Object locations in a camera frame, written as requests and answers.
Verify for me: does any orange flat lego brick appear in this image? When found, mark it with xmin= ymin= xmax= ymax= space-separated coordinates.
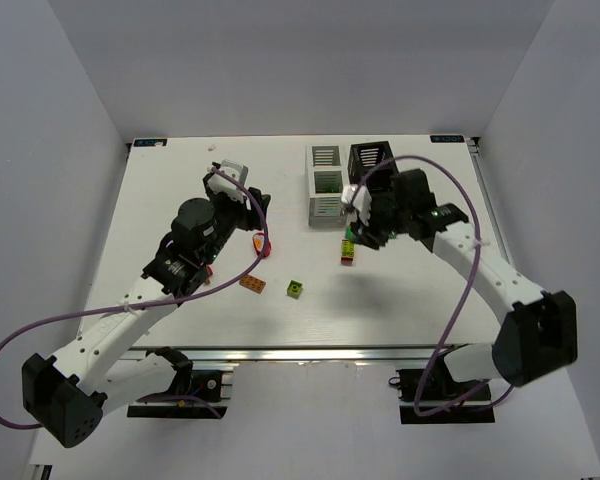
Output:
xmin=239 ymin=275 xmax=266 ymax=294

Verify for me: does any white slotted container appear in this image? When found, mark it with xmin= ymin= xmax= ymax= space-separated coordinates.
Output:
xmin=305 ymin=145 xmax=348 ymax=229

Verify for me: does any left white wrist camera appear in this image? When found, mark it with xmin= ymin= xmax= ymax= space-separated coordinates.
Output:
xmin=203 ymin=159 xmax=249 ymax=204

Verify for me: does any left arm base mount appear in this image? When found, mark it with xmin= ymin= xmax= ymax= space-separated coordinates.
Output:
xmin=127 ymin=367 xmax=233 ymax=420

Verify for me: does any black slotted container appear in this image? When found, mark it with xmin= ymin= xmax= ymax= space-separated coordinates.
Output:
xmin=347 ymin=141 xmax=399 ymax=201

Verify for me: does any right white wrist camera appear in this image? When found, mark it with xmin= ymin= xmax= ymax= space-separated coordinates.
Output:
xmin=340 ymin=184 xmax=372 ymax=226

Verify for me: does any blue table label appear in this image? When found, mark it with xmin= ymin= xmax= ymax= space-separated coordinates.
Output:
xmin=132 ymin=138 xmax=168 ymax=148
xmin=429 ymin=134 xmax=465 ymax=144

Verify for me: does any right blue table label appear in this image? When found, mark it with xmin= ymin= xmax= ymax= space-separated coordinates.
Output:
xmin=429 ymin=134 xmax=465 ymax=144

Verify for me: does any lime green small lego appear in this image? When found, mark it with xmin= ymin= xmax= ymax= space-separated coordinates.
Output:
xmin=286 ymin=280 xmax=303 ymax=299

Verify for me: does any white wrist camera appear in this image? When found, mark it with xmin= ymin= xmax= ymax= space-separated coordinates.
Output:
xmin=340 ymin=184 xmax=372 ymax=226
xmin=203 ymin=159 xmax=249 ymax=204

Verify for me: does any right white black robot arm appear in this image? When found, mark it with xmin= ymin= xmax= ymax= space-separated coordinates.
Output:
xmin=341 ymin=169 xmax=578 ymax=387

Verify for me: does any left blue table label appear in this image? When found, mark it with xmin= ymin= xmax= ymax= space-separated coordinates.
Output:
xmin=132 ymin=138 xmax=168 ymax=148

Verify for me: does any green double lego brick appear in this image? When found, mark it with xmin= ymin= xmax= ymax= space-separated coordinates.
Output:
xmin=345 ymin=224 xmax=362 ymax=244

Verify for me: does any red flower lego piece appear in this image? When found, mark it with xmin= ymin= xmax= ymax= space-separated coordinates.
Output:
xmin=252 ymin=231 xmax=271 ymax=258

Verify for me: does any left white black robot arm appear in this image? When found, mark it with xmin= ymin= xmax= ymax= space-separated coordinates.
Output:
xmin=22 ymin=185 xmax=270 ymax=448

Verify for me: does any aluminium table rail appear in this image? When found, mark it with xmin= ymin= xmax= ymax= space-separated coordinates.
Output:
xmin=72 ymin=343 xmax=551 ymax=365

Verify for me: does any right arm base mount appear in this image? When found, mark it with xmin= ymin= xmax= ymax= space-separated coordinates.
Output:
xmin=387 ymin=369 xmax=495 ymax=425

